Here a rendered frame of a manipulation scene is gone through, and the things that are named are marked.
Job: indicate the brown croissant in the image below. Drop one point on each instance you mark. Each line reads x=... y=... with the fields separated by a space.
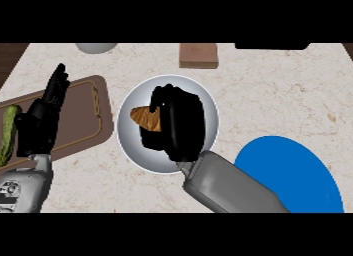
x=146 y=119

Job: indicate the grey round bowl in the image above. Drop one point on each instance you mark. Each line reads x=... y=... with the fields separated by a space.
x=96 y=47

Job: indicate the brown cutting board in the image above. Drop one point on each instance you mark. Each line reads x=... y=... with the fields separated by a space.
x=83 y=116

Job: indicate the brown wooden block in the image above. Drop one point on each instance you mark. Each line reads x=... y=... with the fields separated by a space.
x=198 y=56

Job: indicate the blue round bowl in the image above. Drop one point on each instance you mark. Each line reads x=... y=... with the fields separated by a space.
x=291 y=173

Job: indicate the black appliance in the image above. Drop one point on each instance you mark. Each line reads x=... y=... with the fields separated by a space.
x=270 y=46

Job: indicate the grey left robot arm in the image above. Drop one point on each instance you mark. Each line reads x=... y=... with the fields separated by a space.
x=18 y=190

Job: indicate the green pickle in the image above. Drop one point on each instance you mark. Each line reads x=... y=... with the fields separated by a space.
x=6 y=136

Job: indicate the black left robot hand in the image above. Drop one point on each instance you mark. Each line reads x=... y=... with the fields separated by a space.
x=35 y=126

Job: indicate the white round plate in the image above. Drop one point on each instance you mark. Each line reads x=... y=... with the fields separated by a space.
x=128 y=140

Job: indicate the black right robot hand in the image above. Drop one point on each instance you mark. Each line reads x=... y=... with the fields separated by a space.
x=180 y=123

